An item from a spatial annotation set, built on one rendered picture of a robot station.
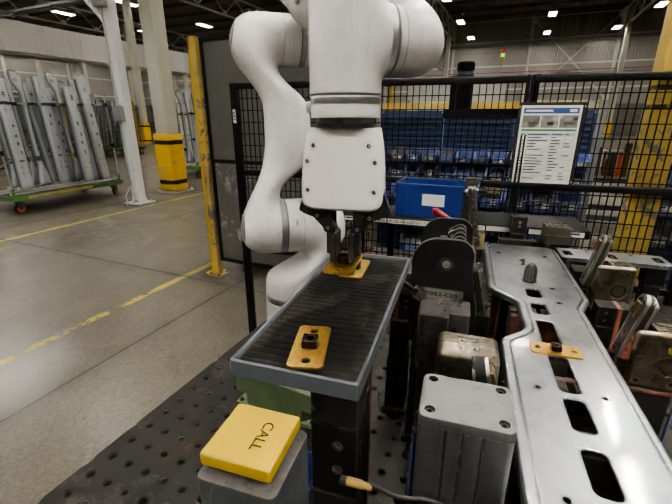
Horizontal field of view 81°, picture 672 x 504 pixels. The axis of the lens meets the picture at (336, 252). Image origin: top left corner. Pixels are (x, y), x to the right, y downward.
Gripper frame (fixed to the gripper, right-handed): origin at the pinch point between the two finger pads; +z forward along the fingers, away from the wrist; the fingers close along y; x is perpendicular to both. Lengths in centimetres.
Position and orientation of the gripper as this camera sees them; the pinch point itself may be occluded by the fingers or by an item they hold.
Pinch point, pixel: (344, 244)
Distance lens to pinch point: 52.7
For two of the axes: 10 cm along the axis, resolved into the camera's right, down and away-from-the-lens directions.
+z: 0.0, 9.5, 3.2
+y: 9.7, 0.8, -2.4
